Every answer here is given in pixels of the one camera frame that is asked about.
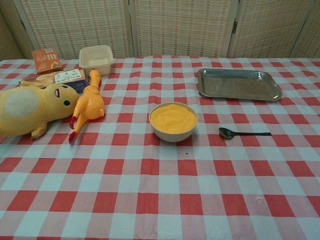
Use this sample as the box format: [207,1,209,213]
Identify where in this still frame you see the dark metal spoon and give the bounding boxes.
[218,127,273,140]

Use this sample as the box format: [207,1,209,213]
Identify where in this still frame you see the yellow powder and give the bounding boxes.
[150,103,197,132]

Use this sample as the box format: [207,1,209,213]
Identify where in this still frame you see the white round bowl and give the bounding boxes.
[149,101,198,143]

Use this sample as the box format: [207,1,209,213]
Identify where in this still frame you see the red white checked tablecloth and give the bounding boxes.
[0,55,320,240]

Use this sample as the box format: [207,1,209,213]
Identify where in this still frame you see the orange rubber chicken toy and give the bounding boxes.
[68,69,106,144]

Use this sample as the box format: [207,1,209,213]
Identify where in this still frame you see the beige plastic food container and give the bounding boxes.
[78,45,114,76]

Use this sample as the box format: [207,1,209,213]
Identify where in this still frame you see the rectangular steel tray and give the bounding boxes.
[197,68,283,102]

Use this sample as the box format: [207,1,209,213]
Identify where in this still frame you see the woven folding screen panel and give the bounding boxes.
[18,0,133,60]
[291,0,320,59]
[228,0,313,59]
[129,0,237,58]
[0,0,25,61]

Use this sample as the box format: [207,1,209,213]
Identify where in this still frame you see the biscuit box with white label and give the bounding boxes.
[20,68,90,95]

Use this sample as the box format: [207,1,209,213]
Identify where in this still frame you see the orange snack box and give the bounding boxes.
[31,46,63,75]

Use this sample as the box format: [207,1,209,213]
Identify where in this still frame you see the yellow plush toy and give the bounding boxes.
[0,83,79,140]

